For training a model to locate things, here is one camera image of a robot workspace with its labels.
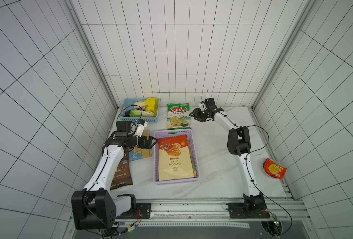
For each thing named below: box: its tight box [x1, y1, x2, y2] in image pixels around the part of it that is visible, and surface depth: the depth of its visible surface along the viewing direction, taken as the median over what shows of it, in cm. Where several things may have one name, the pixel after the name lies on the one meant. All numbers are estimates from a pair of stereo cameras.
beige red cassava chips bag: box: [158, 134, 194, 182], surface depth 87 cm
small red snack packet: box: [263, 158, 288, 181], surface depth 83 cm
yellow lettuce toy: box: [144, 97, 159, 117], surface depth 112 cm
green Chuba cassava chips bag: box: [166, 103, 192, 130], surface depth 116 cm
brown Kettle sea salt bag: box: [110, 148, 134, 191], surface depth 84 cm
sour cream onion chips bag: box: [186, 136, 197, 178], surface depth 85 cm
